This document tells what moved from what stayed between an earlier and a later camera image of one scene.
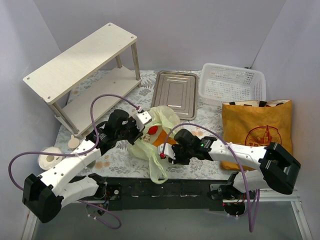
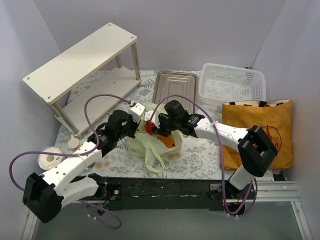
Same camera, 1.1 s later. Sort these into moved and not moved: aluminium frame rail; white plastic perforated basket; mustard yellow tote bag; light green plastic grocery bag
Moved: light green plastic grocery bag
Not moved: aluminium frame rail; white plastic perforated basket; mustard yellow tote bag
